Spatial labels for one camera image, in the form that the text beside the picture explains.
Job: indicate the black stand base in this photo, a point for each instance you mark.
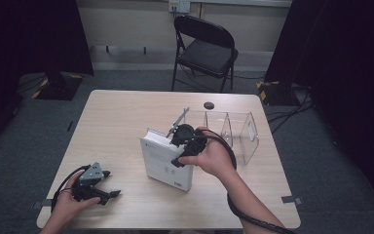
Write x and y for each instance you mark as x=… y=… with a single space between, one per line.
x=272 y=92
x=58 y=86

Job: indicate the dark curtain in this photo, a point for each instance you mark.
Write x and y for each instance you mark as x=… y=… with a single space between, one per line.
x=347 y=65
x=29 y=39

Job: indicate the clear acrylic book rack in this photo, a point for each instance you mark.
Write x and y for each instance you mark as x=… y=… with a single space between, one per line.
x=240 y=136

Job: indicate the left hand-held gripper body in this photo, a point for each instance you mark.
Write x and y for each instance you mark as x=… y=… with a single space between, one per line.
x=91 y=174

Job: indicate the person's left hand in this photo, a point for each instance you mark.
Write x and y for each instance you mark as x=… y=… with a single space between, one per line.
x=66 y=206

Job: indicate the person's right hand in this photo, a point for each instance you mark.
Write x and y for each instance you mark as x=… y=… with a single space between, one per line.
x=214 y=159

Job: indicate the grey tape strip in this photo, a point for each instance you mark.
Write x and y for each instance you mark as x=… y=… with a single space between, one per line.
x=291 y=199
x=40 y=203

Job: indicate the white wall socket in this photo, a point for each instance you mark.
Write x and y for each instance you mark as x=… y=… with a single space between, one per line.
x=179 y=6

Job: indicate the white box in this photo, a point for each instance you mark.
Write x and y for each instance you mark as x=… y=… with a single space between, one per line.
x=165 y=162

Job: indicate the black round table grommet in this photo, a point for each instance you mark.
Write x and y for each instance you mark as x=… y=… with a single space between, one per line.
x=209 y=105

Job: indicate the black folding chair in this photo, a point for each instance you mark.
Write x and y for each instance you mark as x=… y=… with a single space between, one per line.
x=207 y=52

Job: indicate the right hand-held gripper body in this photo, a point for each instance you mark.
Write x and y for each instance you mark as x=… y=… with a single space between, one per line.
x=190 y=139

